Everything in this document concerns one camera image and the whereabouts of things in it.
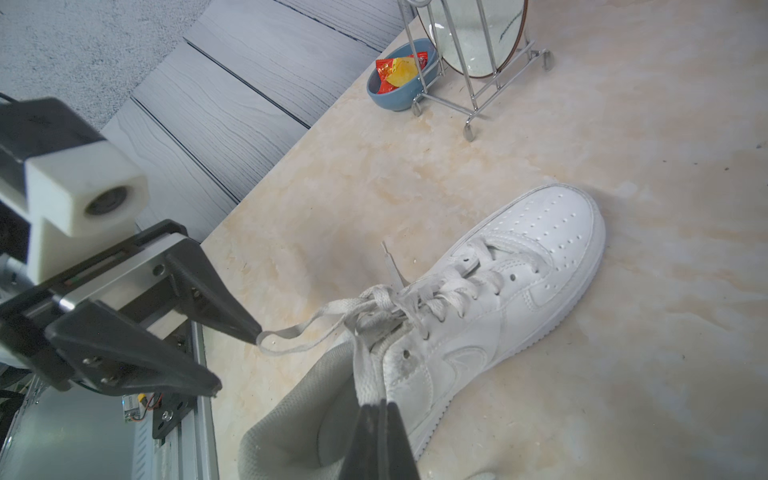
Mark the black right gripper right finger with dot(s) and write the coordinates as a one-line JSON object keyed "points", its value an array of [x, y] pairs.
{"points": [[397, 461]]}

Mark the red yellow snack packet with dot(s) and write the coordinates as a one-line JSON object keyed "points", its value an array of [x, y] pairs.
{"points": [[396, 72]]}

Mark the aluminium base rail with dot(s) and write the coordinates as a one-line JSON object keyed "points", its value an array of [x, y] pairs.
{"points": [[82, 435]]}

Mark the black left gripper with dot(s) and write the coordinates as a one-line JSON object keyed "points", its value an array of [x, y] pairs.
{"points": [[106, 323]]}

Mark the white sneaker shoe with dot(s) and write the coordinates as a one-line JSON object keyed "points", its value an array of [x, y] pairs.
{"points": [[501, 288]]}

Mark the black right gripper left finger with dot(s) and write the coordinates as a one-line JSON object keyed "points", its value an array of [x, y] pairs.
{"points": [[362, 459]]}

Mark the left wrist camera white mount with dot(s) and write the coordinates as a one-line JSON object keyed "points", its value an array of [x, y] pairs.
{"points": [[67, 193]]}

